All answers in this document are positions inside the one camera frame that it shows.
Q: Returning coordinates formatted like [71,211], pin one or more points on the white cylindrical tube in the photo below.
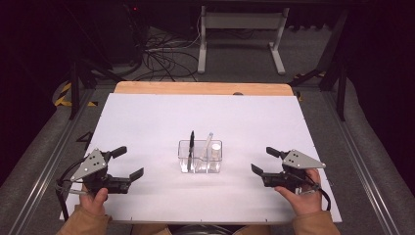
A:
[215,153]

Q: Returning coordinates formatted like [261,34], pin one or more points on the white metal table frame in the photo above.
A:
[241,21]

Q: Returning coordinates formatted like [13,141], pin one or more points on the person's right hand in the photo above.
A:
[305,202]

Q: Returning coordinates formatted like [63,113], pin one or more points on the person's leg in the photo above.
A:
[150,230]
[251,230]

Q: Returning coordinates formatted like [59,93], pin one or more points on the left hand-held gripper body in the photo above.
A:
[91,166]

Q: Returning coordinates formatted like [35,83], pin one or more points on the black pen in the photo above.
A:
[191,147]

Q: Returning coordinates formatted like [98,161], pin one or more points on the person's left hand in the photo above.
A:
[94,202]

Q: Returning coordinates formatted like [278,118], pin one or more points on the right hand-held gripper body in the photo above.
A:
[301,160]

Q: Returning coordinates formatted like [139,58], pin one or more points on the metal floor rail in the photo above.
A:
[359,163]
[49,166]

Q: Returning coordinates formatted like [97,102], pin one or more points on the black triangular bracket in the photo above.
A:
[86,138]

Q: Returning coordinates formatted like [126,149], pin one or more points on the person's left leg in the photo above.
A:
[150,230]

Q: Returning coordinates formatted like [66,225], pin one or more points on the yellow black hazard tape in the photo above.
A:
[63,98]

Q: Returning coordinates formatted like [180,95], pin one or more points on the person's right leg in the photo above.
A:
[251,230]

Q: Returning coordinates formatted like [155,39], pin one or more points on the black metal stand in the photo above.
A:
[341,94]
[75,91]

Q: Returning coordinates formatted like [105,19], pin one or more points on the white pen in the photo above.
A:
[205,150]

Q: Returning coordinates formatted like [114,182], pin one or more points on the clear plastic organizer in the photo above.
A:
[200,156]

